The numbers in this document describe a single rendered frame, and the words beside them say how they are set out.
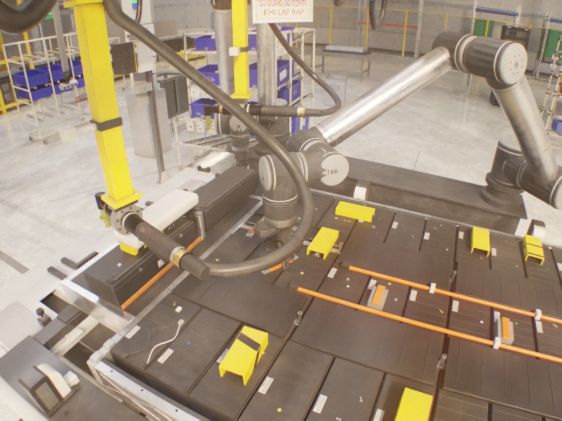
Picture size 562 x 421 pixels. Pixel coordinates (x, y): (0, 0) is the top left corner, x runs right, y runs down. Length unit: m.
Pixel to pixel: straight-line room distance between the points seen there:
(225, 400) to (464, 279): 0.89
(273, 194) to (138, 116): 4.15
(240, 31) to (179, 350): 1.16
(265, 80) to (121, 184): 1.37
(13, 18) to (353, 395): 0.97
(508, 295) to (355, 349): 0.60
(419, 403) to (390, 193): 1.50
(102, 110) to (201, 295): 0.65
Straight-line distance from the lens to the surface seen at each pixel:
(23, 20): 0.52
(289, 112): 1.52
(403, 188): 2.14
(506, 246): 1.65
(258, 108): 1.55
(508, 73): 1.37
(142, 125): 5.10
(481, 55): 1.40
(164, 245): 0.82
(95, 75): 0.85
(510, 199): 2.21
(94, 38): 0.85
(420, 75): 1.42
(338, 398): 0.95
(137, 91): 3.89
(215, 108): 1.60
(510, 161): 2.10
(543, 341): 1.29
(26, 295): 1.74
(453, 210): 2.20
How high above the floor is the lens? 1.82
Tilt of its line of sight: 30 degrees down
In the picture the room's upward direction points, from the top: straight up
